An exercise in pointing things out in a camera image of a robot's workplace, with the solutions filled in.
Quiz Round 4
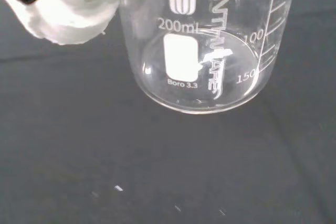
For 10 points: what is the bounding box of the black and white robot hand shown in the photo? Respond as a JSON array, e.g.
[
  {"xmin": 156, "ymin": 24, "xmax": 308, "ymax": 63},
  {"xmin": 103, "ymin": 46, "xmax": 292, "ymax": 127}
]
[{"xmin": 0, "ymin": 0, "xmax": 129, "ymax": 46}]

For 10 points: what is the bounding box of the black bench cloth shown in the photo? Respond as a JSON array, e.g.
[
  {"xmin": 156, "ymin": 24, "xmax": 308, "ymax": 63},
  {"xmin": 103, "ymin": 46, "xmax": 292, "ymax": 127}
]
[{"xmin": 0, "ymin": 0, "xmax": 336, "ymax": 224}]

